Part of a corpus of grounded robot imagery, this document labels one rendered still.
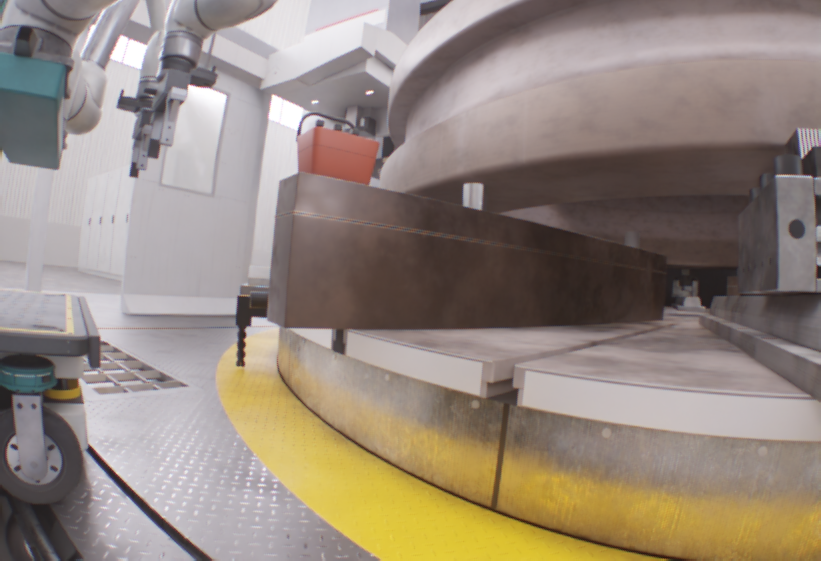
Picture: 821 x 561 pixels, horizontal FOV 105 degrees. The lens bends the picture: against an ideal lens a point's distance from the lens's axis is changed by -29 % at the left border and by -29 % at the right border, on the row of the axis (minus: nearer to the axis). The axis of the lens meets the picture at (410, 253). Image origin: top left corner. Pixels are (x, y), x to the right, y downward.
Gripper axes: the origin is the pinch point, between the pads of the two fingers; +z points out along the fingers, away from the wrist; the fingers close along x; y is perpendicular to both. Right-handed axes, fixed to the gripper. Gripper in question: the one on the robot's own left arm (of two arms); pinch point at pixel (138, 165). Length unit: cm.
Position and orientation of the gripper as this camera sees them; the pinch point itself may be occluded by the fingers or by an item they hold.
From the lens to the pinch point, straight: 122.2
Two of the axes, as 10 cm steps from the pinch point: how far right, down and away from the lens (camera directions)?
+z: -0.7, 10.0, -0.6
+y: 7.2, 1.0, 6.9
